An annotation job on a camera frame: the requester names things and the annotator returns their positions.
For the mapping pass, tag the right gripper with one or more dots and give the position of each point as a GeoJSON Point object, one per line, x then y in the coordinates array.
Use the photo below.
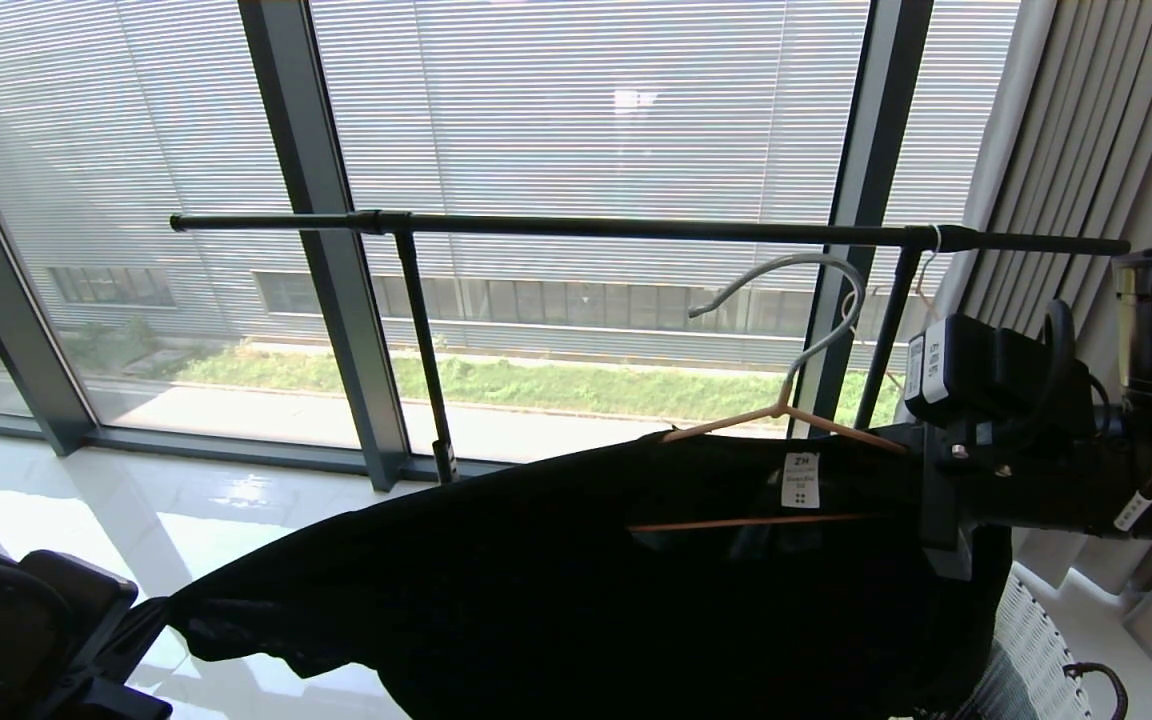
{"type": "Point", "coordinates": [1036, 485]}

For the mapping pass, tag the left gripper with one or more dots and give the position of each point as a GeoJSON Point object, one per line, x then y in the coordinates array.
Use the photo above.
{"type": "Point", "coordinates": [106, 705]}

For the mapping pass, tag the pink clothes hanger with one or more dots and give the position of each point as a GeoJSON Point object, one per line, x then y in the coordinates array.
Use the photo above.
{"type": "Point", "coordinates": [921, 285]}
{"type": "Point", "coordinates": [784, 408]}

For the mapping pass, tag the black short-sleeved shirt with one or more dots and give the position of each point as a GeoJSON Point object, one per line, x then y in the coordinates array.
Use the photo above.
{"type": "Point", "coordinates": [536, 600]}

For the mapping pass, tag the white laundry basket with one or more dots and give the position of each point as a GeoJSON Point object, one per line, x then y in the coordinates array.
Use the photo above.
{"type": "Point", "coordinates": [1031, 640]}

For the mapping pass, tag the black clothes rack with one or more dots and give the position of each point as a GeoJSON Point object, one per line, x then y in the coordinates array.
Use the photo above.
{"type": "Point", "coordinates": [636, 228]}

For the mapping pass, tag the beige curtain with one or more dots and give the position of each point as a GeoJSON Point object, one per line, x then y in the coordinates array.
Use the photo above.
{"type": "Point", "coordinates": [1086, 120]}

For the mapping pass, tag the window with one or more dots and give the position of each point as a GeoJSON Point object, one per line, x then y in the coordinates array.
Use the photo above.
{"type": "Point", "coordinates": [586, 100]}

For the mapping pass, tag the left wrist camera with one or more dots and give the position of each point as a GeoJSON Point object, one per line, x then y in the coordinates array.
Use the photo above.
{"type": "Point", "coordinates": [46, 620]}

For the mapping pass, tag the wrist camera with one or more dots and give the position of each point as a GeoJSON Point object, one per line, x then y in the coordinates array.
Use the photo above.
{"type": "Point", "coordinates": [976, 370]}
{"type": "Point", "coordinates": [46, 620]}

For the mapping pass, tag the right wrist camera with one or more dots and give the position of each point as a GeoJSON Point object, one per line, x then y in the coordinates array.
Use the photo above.
{"type": "Point", "coordinates": [976, 370]}

